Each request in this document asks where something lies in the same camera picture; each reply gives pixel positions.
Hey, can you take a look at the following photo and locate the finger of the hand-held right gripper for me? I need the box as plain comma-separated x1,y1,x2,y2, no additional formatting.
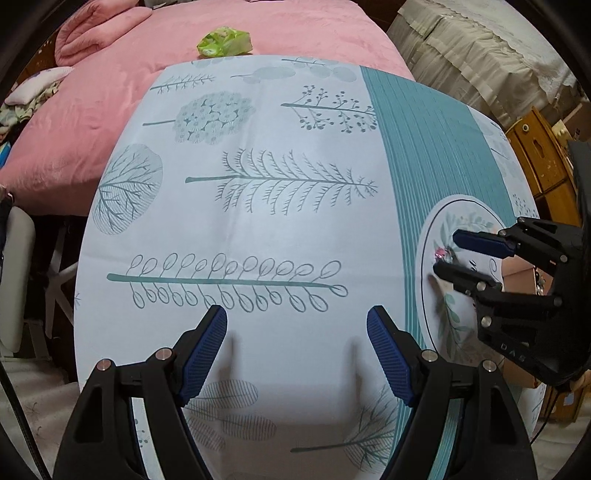
433,261,562,370
453,216,577,260

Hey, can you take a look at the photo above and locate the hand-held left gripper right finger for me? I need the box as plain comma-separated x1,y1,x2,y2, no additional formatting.
366,305,539,480

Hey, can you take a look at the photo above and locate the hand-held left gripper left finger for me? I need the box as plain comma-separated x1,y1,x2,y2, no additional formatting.
54,305,228,480

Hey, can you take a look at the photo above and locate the round floral white plate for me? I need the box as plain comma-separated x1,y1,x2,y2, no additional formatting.
416,196,543,370

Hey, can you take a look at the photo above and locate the pink cardboard box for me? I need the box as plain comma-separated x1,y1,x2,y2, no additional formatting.
501,256,557,298

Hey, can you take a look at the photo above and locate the wooden cabinet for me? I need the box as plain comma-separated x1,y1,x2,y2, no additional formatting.
505,108,578,227

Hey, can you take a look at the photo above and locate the tree print tablecloth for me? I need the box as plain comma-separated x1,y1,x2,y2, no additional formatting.
74,54,548,480

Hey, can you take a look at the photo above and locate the white ruffled bedding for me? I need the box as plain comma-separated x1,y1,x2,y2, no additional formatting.
387,0,583,130

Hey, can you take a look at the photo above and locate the white chair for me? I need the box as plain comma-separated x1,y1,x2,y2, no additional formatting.
0,205,81,356

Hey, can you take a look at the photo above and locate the floral cloth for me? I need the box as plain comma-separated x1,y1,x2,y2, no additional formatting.
0,67,75,139

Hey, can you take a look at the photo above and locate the green plastic packet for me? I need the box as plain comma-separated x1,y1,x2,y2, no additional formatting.
197,28,252,58

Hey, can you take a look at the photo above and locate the folded pink blanket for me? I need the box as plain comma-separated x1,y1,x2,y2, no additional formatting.
54,0,153,70

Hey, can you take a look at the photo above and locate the black cable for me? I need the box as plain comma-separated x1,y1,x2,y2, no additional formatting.
0,364,49,480

